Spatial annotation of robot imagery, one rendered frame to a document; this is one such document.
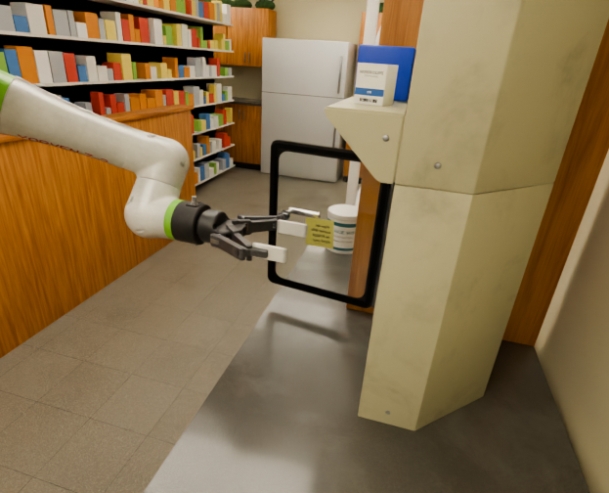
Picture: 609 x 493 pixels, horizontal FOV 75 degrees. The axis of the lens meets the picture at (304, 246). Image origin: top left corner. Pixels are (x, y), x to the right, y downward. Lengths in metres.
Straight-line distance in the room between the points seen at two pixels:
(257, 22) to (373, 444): 5.86
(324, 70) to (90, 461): 4.82
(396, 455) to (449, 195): 0.47
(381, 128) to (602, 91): 0.54
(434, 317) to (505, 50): 0.40
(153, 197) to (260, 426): 0.53
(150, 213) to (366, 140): 0.52
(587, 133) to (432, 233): 0.48
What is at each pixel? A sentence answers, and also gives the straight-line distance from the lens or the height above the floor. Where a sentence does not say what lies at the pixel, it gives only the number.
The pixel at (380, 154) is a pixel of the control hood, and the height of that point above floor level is 1.45.
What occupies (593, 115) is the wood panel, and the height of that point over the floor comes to 1.50.
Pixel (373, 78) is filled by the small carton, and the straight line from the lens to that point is 0.68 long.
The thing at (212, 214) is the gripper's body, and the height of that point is 1.26.
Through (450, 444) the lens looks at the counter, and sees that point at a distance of 0.87.
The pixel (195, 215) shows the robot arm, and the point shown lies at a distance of 0.88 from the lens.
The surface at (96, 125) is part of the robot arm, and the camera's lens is 0.97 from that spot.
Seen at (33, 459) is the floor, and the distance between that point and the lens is 2.19.
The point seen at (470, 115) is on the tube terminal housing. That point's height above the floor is 1.51.
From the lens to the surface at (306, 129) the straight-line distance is 5.73.
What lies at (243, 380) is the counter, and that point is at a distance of 0.91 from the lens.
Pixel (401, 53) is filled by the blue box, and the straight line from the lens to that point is 0.80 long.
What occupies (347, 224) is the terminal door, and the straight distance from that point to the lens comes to 0.99.
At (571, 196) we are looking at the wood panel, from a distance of 1.05.
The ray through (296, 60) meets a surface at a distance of 5.71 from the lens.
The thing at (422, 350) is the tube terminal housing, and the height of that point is 1.13.
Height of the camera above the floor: 1.57
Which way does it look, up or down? 25 degrees down
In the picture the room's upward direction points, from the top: 4 degrees clockwise
